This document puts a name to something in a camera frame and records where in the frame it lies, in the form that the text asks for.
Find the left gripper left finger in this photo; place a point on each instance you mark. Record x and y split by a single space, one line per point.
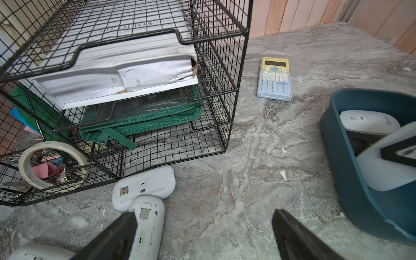
114 243

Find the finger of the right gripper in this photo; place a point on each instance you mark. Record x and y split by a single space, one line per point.
403 152

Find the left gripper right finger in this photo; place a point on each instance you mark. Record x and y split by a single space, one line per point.
296 242

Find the white mouse underside up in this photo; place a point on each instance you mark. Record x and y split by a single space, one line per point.
385 175

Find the black computer mouse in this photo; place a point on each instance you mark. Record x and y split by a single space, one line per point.
360 141

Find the white mouse top facing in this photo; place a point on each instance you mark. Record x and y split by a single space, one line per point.
367 121

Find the white mouse long underside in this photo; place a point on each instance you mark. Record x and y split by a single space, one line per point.
150 214

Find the white mouse small underside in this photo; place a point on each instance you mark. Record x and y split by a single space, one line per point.
33 251

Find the teal plastic storage box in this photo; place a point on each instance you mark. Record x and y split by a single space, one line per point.
389 215

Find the white mouse near organizer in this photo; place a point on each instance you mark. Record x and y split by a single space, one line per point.
159 182

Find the tape roll in organizer tray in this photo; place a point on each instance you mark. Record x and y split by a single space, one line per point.
51 171

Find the green zipper pouch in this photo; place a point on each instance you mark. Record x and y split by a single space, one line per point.
114 120

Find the yellow blue calculator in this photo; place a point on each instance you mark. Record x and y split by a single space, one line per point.
274 79

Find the checkered folio book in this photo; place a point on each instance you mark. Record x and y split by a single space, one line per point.
117 50

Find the black wire desk organizer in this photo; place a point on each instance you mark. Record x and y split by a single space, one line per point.
219 32

